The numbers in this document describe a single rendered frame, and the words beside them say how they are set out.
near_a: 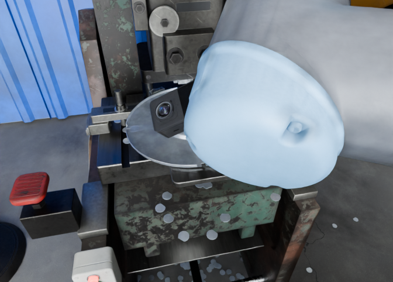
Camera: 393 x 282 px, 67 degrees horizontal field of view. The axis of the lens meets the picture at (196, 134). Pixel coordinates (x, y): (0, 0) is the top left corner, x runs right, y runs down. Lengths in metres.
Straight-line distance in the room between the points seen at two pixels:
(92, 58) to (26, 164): 1.07
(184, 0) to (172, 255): 0.73
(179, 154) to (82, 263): 0.28
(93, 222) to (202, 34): 0.44
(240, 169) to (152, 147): 0.46
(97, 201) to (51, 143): 1.32
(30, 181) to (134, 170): 0.21
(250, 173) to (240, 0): 0.09
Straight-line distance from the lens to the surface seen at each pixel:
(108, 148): 0.74
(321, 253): 1.45
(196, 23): 0.61
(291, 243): 0.84
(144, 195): 0.70
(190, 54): 0.60
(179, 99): 0.34
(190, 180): 0.54
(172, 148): 0.59
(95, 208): 0.70
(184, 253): 0.99
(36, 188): 0.62
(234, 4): 0.17
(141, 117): 0.69
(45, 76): 2.01
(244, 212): 0.76
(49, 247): 1.50
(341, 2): 0.18
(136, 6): 0.54
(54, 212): 0.65
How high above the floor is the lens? 1.18
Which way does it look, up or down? 39 degrees down
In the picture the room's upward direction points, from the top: straight up
